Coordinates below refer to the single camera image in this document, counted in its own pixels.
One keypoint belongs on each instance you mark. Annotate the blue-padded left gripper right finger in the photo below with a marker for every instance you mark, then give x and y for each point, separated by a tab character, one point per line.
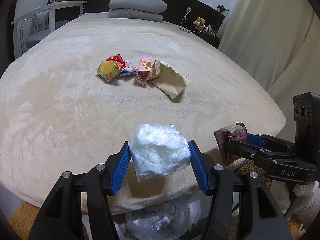
259	214

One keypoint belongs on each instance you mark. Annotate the white metal chair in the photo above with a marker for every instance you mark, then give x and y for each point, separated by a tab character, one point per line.
34	29

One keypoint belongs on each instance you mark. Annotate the cream curtain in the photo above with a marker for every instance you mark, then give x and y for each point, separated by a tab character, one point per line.
277	43

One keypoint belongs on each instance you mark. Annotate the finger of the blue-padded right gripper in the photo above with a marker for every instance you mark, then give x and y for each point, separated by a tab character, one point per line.
255	140
247	151

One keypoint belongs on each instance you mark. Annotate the grey folded pillow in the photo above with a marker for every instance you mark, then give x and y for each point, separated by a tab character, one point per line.
149	10

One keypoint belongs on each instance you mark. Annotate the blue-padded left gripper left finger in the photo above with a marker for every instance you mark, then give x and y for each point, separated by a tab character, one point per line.
60	216

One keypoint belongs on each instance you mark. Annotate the clear plastic-lined trash bin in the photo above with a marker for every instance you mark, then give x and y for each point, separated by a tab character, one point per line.
168	220

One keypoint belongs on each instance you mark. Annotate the colourful yellow-red snack wrapper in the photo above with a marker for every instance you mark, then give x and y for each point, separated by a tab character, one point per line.
115	66

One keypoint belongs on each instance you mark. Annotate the brown paper bag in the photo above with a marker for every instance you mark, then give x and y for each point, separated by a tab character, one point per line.
167	79

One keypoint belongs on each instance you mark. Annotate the beige knit sleeve forearm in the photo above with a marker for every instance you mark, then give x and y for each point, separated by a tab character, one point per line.
303	201

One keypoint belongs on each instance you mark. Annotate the white plastic bag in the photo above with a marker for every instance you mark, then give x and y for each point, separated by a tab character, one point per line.
158	150

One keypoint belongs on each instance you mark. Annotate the pink patterned snack packet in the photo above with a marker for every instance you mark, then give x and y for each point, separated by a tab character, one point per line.
144	70

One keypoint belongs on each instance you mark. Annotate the beige plush bed blanket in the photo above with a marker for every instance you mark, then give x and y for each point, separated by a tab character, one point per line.
58	114

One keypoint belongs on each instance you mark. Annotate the brown teddy bear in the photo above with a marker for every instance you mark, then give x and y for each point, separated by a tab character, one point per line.
199	23

